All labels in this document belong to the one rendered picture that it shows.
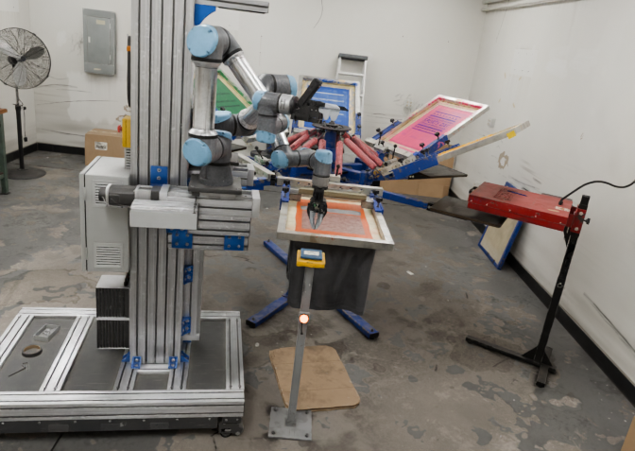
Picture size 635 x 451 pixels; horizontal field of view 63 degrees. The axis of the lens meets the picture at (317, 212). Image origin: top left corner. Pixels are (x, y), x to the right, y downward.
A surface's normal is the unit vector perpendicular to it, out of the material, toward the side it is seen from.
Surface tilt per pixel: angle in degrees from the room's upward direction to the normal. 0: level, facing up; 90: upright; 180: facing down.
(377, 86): 90
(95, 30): 90
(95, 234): 90
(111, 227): 90
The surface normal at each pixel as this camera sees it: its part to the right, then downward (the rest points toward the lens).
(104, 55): 0.02, 0.32
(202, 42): -0.26, 0.15
